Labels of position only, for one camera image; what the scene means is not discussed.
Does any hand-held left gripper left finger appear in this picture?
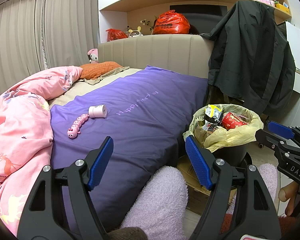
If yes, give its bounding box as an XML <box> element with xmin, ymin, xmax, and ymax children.
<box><xmin>17</xmin><ymin>136</ymin><xmax>114</xmax><ymax>240</ymax></box>

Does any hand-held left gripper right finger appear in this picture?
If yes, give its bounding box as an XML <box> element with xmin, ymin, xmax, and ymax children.
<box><xmin>185</xmin><ymin>135</ymin><xmax>282</xmax><ymax>240</ymax></box>

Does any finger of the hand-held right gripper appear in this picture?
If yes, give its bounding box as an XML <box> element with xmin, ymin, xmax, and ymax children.
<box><xmin>255</xmin><ymin>129</ymin><xmax>300</xmax><ymax>162</ymax></box>
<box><xmin>267</xmin><ymin>121</ymin><xmax>300</xmax><ymax>150</ymax></box>

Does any black trash bin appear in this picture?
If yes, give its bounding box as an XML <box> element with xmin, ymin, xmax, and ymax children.
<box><xmin>210</xmin><ymin>142</ymin><xmax>253</xmax><ymax>168</ymax></box>

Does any yellow plastic bin liner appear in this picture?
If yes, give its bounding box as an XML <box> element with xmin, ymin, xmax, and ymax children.
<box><xmin>183</xmin><ymin>104</ymin><xmax>264</xmax><ymax>153</ymax></box>

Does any red paper cup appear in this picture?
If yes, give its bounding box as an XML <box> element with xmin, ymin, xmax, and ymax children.
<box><xmin>222</xmin><ymin>112</ymin><xmax>249</xmax><ymax>130</ymax></box>

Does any person's right forearm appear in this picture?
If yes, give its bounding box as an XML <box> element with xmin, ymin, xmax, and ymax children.
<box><xmin>277</xmin><ymin>215</ymin><xmax>300</xmax><ymax>240</ymax></box>

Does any person's right hand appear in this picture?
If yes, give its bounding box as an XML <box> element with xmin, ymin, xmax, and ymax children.
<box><xmin>278</xmin><ymin>181</ymin><xmax>300</xmax><ymax>217</ymax></box>

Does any cardboard box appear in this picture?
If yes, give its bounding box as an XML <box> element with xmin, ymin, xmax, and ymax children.
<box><xmin>176</xmin><ymin>155</ymin><xmax>238</xmax><ymax>215</ymax></box>

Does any pink caterpillar toy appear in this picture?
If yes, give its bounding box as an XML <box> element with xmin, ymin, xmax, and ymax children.
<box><xmin>67</xmin><ymin>114</ymin><xmax>90</xmax><ymax>139</ymax></box>

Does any black yellow snack wrapper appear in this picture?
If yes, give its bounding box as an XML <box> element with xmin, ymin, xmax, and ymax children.
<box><xmin>204</xmin><ymin>105</ymin><xmax>224</xmax><ymax>130</ymax></box>

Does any person's left leg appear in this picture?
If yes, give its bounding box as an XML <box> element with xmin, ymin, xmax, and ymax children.
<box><xmin>120</xmin><ymin>166</ymin><xmax>189</xmax><ymax>240</ymax></box>

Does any white round container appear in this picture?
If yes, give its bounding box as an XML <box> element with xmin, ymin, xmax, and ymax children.
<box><xmin>88</xmin><ymin>104</ymin><xmax>108</xmax><ymax>118</ymax></box>

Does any purple blanket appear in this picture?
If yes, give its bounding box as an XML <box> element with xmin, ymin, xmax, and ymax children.
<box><xmin>49</xmin><ymin>65</ymin><xmax>209</xmax><ymax>233</ymax></box>

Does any beige bed sheet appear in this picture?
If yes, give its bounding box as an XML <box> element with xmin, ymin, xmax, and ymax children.
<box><xmin>49</xmin><ymin>67</ymin><xmax>147</xmax><ymax>105</ymax></box>

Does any dark grey jacket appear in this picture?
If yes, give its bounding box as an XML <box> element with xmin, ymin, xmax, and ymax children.
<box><xmin>207</xmin><ymin>0</ymin><xmax>297</xmax><ymax>117</ymax></box>

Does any white cabinet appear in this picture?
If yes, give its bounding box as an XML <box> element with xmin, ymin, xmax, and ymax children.
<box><xmin>277</xmin><ymin>21</ymin><xmax>300</xmax><ymax>72</ymax></box>

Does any beige crumpled cloth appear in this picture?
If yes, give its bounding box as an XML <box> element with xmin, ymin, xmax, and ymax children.
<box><xmin>84</xmin><ymin>66</ymin><xmax>130</xmax><ymax>85</ymax></box>

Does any pink printed duvet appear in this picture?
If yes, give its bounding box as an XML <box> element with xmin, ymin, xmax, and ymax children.
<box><xmin>0</xmin><ymin>66</ymin><xmax>83</xmax><ymax>237</ymax></box>

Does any orange pillow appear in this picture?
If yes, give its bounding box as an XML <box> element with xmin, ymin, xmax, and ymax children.
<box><xmin>79</xmin><ymin>61</ymin><xmax>123</xmax><ymax>80</ymax></box>

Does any pink plush toy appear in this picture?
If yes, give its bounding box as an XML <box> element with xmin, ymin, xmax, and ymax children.
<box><xmin>87</xmin><ymin>49</ymin><xmax>100</xmax><ymax>64</ymax></box>

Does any beige padded headboard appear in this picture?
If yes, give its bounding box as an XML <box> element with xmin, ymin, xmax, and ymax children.
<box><xmin>97</xmin><ymin>34</ymin><xmax>215</xmax><ymax>79</ymax></box>

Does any yellow box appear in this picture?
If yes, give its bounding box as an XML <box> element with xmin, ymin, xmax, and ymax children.
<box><xmin>275</xmin><ymin>4</ymin><xmax>290</xmax><ymax>14</ymax></box>

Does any small red plastic bag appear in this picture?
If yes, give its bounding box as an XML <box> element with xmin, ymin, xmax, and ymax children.
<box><xmin>106</xmin><ymin>28</ymin><xmax>128</xmax><ymax>42</ymax></box>

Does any white rabbit-eared toy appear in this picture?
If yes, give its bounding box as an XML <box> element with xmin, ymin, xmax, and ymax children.
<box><xmin>128</xmin><ymin>26</ymin><xmax>144</xmax><ymax>38</ymax></box>

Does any large red plastic bag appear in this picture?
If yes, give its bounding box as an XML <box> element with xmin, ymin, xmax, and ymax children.
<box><xmin>152</xmin><ymin>10</ymin><xmax>191</xmax><ymax>35</ymax></box>

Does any dried flower sprig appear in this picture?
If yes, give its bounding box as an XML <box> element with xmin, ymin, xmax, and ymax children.
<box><xmin>140</xmin><ymin>16</ymin><xmax>158</xmax><ymax>30</ymax></box>

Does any beige pleated curtain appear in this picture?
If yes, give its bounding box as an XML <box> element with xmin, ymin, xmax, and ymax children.
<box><xmin>0</xmin><ymin>0</ymin><xmax>99</xmax><ymax>103</ymax></box>

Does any curtain pull cord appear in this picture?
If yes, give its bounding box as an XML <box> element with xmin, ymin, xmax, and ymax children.
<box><xmin>40</xmin><ymin>22</ymin><xmax>49</xmax><ymax>70</ymax></box>

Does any black wall panel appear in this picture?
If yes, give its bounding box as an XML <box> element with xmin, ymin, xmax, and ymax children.
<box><xmin>170</xmin><ymin>5</ymin><xmax>227</xmax><ymax>18</ymax></box>

